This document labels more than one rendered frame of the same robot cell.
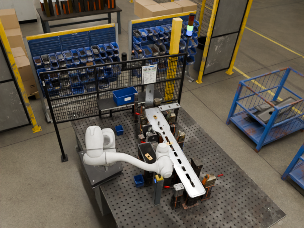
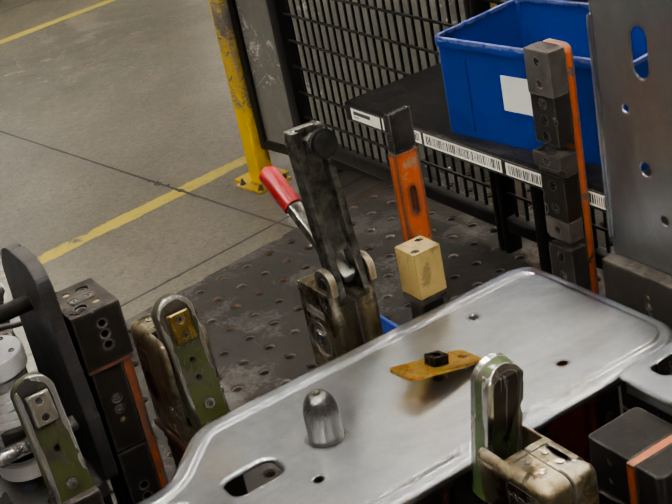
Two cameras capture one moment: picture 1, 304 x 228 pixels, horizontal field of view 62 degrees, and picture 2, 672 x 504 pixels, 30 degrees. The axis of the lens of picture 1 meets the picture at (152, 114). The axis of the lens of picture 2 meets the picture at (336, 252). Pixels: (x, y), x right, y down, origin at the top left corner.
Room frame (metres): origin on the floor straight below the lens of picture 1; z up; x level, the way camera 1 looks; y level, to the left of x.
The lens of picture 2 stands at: (2.29, -1.02, 1.63)
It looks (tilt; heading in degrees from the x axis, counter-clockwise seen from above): 26 degrees down; 85
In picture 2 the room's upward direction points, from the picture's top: 12 degrees counter-clockwise
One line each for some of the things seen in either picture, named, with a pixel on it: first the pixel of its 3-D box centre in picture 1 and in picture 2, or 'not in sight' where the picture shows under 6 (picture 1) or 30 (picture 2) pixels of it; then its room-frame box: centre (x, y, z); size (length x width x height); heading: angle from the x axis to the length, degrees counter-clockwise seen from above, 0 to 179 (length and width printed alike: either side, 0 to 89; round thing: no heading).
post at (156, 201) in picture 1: (157, 190); not in sight; (1.43, -0.11, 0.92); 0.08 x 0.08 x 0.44; 23
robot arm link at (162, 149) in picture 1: (162, 152); not in sight; (1.41, -0.11, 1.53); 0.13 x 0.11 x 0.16; 12
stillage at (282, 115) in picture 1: (273, 107); not in sight; (3.50, -2.10, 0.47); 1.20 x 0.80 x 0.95; 120
